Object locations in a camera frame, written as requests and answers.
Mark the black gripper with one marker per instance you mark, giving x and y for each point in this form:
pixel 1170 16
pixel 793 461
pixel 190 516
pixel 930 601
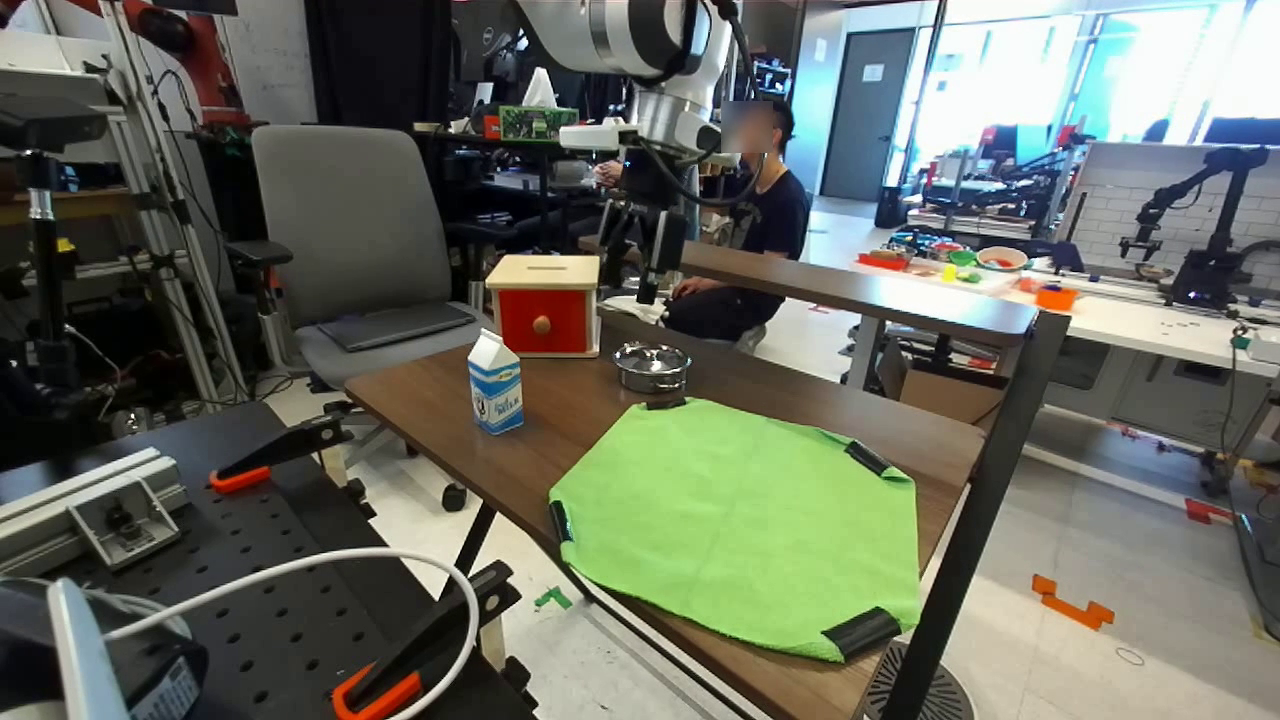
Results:
pixel 657 181

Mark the black background robot arm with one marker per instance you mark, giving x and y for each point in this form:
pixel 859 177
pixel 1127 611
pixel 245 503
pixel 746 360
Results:
pixel 1213 234

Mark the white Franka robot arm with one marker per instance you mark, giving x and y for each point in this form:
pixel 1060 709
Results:
pixel 602 34

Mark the green towel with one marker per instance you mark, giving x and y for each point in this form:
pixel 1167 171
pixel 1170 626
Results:
pixel 735 521

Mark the red wooden box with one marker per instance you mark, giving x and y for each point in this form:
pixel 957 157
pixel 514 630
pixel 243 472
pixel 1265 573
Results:
pixel 543 323

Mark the person in dark shirt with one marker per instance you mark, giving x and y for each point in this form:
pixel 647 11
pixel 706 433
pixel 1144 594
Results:
pixel 774 222

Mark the green tissue box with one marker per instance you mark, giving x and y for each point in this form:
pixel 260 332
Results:
pixel 534 121

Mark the brown wooden table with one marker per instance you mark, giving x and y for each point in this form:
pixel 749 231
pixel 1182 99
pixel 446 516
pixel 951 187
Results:
pixel 560 416

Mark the white blue milk carton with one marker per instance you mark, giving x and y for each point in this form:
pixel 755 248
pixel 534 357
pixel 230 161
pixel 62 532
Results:
pixel 498 390

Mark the grey door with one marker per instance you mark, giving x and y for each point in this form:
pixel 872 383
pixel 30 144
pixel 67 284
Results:
pixel 864 114

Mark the grey office chair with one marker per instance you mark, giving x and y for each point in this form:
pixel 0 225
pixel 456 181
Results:
pixel 355 225

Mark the narrow black tape strip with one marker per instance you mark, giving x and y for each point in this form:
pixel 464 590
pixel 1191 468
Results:
pixel 872 461

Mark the small black orange clamp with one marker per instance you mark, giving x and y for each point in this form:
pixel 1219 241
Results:
pixel 266 461

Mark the large black tape strip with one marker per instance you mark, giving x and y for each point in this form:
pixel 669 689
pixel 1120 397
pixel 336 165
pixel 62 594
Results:
pixel 860 633

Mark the large black orange clamp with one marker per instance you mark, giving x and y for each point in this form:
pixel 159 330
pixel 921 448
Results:
pixel 403 666

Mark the grey metal tripod stand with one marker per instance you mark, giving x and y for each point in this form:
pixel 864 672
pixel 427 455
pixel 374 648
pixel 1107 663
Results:
pixel 161 203

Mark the white work table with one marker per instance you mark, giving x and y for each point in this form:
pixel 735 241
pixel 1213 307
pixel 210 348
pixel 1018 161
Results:
pixel 1144 327

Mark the orange floor tape mark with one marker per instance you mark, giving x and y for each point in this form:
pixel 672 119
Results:
pixel 1070 604

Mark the red floor tape mark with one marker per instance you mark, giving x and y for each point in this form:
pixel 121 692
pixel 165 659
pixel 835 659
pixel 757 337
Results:
pixel 1205 512

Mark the white grey device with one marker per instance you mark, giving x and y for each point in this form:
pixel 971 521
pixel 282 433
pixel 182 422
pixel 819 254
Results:
pixel 72 653

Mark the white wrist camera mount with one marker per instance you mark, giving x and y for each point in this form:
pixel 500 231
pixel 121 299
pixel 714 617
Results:
pixel 589 136

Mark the black metal post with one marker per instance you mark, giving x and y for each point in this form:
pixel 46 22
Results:
pixel 987 494

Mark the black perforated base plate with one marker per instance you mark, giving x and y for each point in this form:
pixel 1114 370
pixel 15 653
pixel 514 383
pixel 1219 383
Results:
pixel 266 626

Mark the round black post base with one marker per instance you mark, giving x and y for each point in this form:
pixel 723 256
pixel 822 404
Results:
pixel 935 692

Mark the aluminium extrusion rail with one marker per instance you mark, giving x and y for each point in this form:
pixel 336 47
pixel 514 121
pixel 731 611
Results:
pixel 81 503

